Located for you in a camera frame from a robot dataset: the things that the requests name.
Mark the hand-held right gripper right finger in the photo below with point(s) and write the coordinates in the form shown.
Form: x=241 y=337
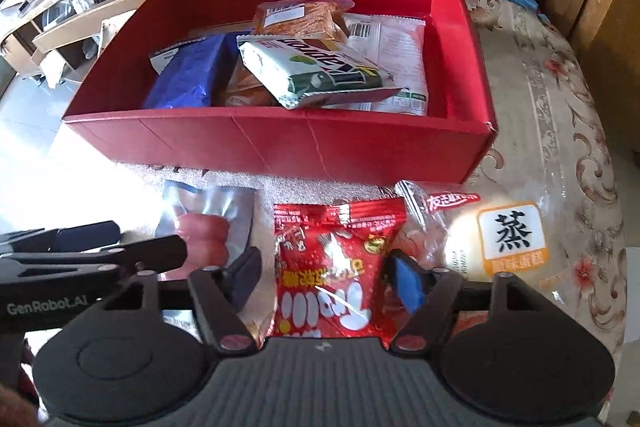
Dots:
x=407 y=282

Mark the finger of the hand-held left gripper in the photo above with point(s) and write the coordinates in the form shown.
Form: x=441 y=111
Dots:
x=160 y=254
x=87 y=236

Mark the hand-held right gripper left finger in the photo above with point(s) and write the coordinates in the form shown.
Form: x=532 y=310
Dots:
x=246 y=279

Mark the silver sausage packet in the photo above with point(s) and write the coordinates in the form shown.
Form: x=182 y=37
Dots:
x=205 y=227

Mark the red candy packet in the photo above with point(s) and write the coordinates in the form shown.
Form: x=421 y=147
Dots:
x=325 y=267

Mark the red cardboard box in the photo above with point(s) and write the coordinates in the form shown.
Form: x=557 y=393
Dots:
x=250 y=142

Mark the blue snack packet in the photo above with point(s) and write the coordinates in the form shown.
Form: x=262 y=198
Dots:
x=185 y=77

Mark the clear round pastry packet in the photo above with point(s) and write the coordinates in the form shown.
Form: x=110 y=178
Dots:
x=240 y=92

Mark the white wafer packet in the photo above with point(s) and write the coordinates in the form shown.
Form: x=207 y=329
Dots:
x=300 y=67

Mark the long white snack packet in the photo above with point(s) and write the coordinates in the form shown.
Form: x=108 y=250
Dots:
x=400 y=52

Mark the orange snack packet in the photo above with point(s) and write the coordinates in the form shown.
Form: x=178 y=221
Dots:
x=300 y=19

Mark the clear steamed cake packet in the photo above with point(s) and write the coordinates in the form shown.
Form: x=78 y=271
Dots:
x=500 y=232

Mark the white plastic bag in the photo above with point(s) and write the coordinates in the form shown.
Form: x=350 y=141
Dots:
x=55 y=67

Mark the floral patterned tablecloth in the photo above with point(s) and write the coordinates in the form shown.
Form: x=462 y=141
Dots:
x=550 y=132

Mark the brown cardboard box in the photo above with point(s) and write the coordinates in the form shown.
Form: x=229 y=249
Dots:
x=615 y=47

